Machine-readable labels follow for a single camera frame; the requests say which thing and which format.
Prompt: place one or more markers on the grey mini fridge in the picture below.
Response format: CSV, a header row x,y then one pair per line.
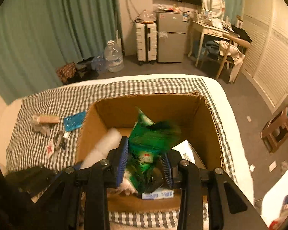
x,y
172,34

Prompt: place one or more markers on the green snack bag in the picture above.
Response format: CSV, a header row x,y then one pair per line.
x,y
147,142

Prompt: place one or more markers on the checkered green white cloth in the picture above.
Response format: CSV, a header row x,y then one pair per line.
x,y
50,114

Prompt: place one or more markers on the large clear water bottle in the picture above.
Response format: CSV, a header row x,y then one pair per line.
x,y
113,56

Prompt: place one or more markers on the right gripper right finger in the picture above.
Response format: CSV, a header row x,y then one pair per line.
x,y
228,207

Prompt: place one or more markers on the green white box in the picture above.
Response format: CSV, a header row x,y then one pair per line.
x,y
187,152

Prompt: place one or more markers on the beige small carton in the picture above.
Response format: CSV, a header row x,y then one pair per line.
x,y
45,119

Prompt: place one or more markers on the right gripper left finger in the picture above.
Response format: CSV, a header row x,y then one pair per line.
x,y
59,205

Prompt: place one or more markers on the brown patterned bag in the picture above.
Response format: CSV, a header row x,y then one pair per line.
x,y
66,73

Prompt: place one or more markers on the wooden chair with clothes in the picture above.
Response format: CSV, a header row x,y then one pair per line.
x,y
229,53

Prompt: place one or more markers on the white oval mirror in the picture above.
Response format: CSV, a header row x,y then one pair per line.
x,y
215,7

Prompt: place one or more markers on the small wooden stool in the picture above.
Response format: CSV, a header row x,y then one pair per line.
x,y
275,132

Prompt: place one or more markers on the white round ribbed disc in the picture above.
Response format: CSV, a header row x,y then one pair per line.
x,y
101,150

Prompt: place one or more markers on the blue white tissue pack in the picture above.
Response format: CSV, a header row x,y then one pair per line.
x,y
160,193

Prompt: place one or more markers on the white suitcase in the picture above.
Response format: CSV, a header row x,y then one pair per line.
x,y
146,38

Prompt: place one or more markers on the blue foil packet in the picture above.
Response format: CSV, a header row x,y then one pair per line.
x,y
74,122

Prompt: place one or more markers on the white dressing table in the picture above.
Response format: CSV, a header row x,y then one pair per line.
x,y
199,34

